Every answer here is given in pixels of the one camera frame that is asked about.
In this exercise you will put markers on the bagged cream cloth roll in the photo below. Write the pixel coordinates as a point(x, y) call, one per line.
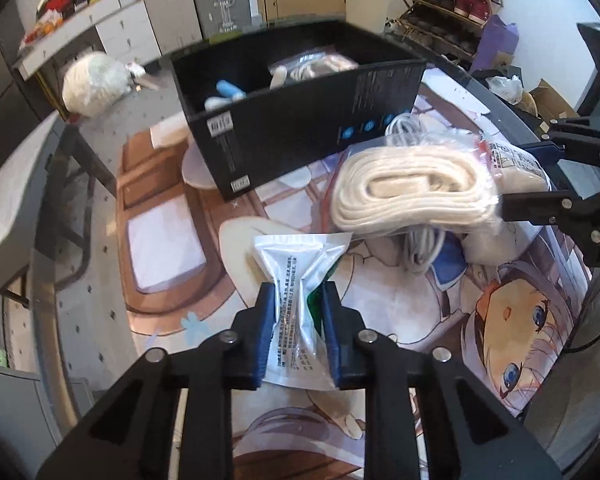
point(405, 185)

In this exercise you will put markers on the white plastic bag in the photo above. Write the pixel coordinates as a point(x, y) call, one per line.
point(505, 87)

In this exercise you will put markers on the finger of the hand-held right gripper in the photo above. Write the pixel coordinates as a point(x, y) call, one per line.
point(542, 150)
point(535, 207)

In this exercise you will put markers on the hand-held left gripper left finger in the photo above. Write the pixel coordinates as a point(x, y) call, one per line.
point(266, 330)

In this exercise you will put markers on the beige suitcase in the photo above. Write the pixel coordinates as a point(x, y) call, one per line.
point(170, 5)

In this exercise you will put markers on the purple bag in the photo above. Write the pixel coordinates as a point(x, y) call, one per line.
point(497, 42)

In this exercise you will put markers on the group of shoes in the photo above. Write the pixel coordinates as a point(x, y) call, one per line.
point(467, 5)

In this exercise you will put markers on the grey coffee table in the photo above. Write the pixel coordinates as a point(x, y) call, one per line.
point(15, 200)

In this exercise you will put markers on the blue and white soft item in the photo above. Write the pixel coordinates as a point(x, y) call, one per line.
point(227, 92)

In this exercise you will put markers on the grey low cabinet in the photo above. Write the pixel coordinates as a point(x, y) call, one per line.
point(25, 410)

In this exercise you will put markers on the white bagged bundle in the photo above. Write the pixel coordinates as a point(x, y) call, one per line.
point(92, 82)

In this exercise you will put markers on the black cardboard box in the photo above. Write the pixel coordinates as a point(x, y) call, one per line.
point(290, 130)

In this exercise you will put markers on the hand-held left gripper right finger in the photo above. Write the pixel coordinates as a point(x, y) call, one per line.
point(330, 330)

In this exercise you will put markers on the clear bag with cream cloth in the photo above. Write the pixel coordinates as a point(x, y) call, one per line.
point(310, 67)

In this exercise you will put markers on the white drawer cabinet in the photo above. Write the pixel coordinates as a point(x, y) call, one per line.
point(125, 25)

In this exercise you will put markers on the silver foil packet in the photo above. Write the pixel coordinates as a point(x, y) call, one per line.
point(292, 265)

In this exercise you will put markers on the brown cardboard box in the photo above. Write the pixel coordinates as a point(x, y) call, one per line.
point(550, 100)

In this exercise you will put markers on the printed desk mat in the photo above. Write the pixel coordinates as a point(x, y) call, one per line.
point(430, 320)

